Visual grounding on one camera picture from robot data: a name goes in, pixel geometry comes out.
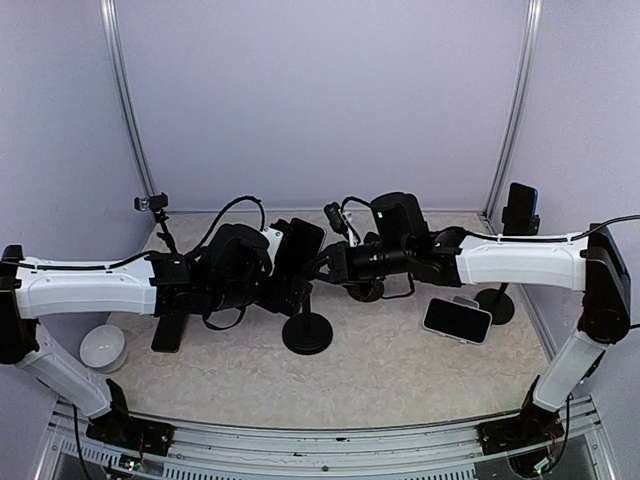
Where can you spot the blue phone on right stand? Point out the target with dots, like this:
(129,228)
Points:
(519,215)

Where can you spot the white bowl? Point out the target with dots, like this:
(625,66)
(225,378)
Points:
(103,349)

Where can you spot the black phone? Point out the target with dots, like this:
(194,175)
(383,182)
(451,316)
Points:
(169,335)

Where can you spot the right tall black stand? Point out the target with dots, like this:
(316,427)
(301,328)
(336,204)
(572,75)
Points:
(498,303)

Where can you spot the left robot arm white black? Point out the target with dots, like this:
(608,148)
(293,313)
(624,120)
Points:
(233,266)

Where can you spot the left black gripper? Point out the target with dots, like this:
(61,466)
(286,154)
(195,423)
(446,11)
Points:
(294,296)

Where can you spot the front aluminium rail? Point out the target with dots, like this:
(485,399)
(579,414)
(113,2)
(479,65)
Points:
(447,446)

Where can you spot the phone with white edge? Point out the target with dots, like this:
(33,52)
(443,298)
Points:
(301,242)

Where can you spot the aluminium frame post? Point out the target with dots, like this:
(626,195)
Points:
(517,106)
(108,10)

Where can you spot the white small phone stand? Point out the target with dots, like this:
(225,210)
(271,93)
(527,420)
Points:
(465,301)

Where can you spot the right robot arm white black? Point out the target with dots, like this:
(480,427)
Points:
(588,262)

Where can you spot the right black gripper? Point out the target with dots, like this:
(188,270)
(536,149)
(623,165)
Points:
(339,264)

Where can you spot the tall black phone stand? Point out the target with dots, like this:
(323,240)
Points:
(156,205)

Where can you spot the left aluminium frame post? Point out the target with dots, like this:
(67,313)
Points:
(108,10)

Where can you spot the black round-base stand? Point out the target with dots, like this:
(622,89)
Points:
(307,333)

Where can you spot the low black stand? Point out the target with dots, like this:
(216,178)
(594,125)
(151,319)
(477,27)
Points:
(366,292)

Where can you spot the landscape phone white case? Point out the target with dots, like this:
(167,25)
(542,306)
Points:
(457,321)

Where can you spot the right aluminium frame post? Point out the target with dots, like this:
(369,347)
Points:
(517,106)

